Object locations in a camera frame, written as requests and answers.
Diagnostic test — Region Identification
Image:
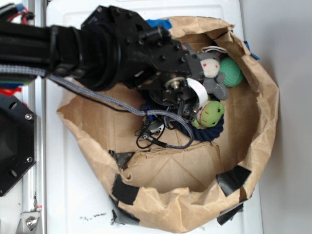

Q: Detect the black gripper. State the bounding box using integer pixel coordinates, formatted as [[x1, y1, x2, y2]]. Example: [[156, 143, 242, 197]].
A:
[[133, 25, 207, 121]]

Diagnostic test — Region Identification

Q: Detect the dark blue rope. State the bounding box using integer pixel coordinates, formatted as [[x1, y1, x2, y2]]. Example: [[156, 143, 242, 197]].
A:
[[179, 94, 224, 142]]

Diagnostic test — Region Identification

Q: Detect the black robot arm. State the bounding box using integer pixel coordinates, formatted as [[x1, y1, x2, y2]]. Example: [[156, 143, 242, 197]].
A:
[[0, 3, 205, 121]]

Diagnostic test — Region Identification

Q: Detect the grey mouse plush toy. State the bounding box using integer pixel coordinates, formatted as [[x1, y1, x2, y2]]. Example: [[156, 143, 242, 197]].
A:
[[182, 42, 229, 100]]

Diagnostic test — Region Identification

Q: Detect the blue tape strip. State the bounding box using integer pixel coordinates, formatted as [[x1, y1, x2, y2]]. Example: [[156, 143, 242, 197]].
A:
[[146, 19, 172, 30]]

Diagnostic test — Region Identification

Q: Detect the green frog plush toy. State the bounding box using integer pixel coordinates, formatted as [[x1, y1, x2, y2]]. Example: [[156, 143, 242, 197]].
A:
[[191, 100, 225, 128]]

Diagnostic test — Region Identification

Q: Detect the green yarn ball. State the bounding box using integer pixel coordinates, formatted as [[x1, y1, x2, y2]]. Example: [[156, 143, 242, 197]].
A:
[[219, 57, 244, 88]]

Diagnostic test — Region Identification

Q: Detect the brown paper bag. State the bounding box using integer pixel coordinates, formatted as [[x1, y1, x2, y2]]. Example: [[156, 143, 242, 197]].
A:
[[57, 17, 279, 233]]

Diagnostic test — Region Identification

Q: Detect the aluminium frame rail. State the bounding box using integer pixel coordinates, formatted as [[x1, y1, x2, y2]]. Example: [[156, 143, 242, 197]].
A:
[[21, 0, 47, 234]]

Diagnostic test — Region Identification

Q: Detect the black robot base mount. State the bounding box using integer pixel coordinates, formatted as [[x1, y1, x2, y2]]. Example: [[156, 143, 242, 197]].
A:
[[0, 94, 36, 197]]

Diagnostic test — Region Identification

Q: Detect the grey braided cable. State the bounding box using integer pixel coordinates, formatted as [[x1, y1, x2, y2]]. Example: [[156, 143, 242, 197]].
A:
[[0, 65, 195, 150]]

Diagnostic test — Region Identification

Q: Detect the metal corner bracket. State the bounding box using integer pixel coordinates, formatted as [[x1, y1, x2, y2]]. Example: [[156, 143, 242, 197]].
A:
[[15, 212, 42, 234]]

